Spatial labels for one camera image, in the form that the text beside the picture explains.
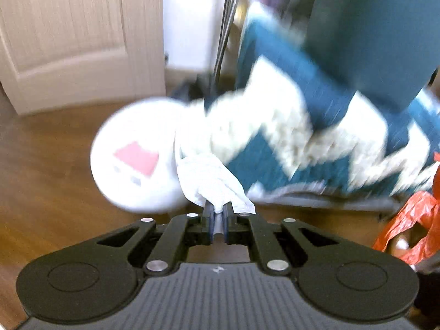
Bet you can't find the teal plastic trash bin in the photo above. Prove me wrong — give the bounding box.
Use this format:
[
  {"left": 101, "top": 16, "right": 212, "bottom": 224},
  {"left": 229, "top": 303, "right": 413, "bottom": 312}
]
[{"left": 305, "top": 0, "right": 439, "bottom": 110}]

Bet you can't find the teal white chevron rug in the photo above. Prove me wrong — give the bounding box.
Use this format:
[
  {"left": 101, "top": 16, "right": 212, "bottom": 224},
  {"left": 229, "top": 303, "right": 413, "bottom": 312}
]
[{"left": 205, "top": 0, "right": 439, "bottom": 200}]

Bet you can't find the orange plastic bag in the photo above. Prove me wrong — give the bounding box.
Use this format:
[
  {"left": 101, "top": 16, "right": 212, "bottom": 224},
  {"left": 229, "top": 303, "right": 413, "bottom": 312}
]
[{"left": 373, "top": 172, "right": 439, "bottom": 266}]

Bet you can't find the beige wooden door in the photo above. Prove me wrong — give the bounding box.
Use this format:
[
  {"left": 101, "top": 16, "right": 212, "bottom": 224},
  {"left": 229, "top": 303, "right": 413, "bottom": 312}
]
[{"left": 1, "top": 0, "right": 166, "bottom": 115}]

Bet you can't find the black folding cart frame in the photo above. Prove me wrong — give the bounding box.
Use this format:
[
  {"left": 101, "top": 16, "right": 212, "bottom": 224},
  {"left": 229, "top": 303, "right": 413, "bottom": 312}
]
[{"left": 171, "top": 0, "right": 249, "bottom": 101}]

